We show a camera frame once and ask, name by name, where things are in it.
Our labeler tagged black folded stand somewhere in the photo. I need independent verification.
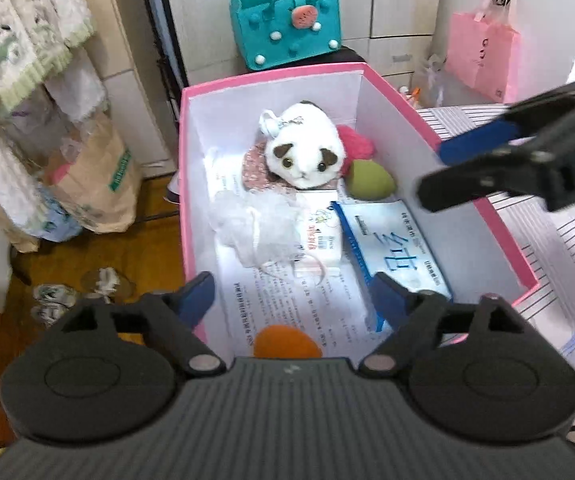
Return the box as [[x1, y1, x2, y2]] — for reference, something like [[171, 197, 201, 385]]
[[135, 0, 191, 91]]

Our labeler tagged black suitcase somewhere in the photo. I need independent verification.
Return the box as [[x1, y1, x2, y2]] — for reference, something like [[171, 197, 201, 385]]
[[340, 46, 368, 67]]

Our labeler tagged brown paper bag green print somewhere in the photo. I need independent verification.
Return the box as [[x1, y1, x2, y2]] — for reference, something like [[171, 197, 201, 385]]
[[50, 112, 142, 234]]

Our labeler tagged beige wooden cabinet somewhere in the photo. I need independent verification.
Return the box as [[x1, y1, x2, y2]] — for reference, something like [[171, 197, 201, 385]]
[[65, 0, 186, 168]]

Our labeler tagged clear plastic bag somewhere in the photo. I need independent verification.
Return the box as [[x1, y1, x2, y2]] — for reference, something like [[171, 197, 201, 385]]
[[398, 54, 449, 109]]

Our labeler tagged pink cardboard box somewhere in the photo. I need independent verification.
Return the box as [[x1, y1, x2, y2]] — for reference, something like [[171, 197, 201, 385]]
[[178, 62, 541, 358]]

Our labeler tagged small white wet wipes pack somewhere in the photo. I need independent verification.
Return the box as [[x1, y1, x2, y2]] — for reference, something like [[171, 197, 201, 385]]
[[292, 190, 343, 277]]

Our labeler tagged blue printed bag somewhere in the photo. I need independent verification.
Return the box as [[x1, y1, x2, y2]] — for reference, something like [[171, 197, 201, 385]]
[[35, 187, 84, 242]]

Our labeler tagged pink paper gift bag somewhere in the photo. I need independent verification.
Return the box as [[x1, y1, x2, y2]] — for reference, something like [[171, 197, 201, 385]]
[[442, 0, 521, 103]]

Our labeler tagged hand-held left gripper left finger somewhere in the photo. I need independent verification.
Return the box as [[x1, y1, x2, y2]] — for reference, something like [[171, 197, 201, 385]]
[[48, 271, 226, 377]]

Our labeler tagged white brown cat plush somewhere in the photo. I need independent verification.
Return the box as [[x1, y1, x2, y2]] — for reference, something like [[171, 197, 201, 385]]
[[259, 101, 347, 191]]

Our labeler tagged printed paper sheet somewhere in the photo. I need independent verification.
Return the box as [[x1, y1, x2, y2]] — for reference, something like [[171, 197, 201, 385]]
[[202, 147, 393, 358]]

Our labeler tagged orange plush ball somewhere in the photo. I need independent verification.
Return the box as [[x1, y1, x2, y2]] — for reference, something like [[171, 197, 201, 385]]
[[252, 324, 321, 359]]

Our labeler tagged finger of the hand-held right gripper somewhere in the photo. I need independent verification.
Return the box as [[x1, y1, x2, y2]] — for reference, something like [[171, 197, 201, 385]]
[[416, 125, 575, 212], [440, 76, 575, 166]]

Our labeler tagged pink floral scrunchie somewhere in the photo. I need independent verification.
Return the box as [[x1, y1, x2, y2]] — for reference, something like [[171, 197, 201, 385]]
[[241, 142, 338, 193]]

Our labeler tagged light wooden wardrobe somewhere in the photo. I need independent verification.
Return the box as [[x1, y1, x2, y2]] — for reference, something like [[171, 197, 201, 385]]
[[160, 0, 448, 91]]

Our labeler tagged green plush ball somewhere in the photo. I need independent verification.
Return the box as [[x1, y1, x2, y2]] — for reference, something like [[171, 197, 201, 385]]
[[343, 160, 397, 200]]

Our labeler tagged pink yarn pompom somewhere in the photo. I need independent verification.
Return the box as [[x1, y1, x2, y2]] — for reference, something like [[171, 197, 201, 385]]
[[337, 125, 377, 178]]

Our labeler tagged large blue wet wipes pack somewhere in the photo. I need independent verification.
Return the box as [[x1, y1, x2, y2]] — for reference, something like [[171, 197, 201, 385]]
[[330, 199, 453, 332]]

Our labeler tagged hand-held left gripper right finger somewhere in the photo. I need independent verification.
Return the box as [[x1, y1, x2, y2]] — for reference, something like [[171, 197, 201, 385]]
[[358, 272, 535, 378]]

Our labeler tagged teal felt handbag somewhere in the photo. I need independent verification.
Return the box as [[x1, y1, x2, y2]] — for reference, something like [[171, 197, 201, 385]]
[[230, 0, 341, 72]]

